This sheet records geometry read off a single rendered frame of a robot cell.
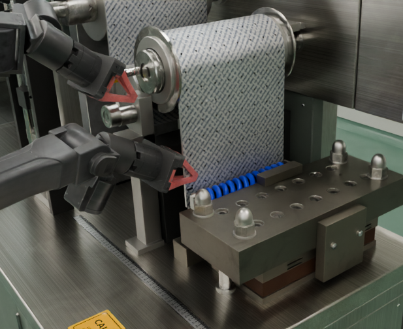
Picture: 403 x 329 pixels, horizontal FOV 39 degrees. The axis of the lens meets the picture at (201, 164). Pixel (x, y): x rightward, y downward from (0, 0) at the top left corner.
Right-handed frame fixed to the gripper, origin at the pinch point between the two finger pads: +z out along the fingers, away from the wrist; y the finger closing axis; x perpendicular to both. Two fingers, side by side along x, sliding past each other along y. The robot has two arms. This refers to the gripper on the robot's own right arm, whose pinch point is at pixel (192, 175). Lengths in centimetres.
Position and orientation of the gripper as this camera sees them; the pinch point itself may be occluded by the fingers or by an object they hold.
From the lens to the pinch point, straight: 99.9
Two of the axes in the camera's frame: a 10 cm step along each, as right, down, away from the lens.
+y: 5.8, 3.0, -7.6
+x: 3.7, -9.3, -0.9
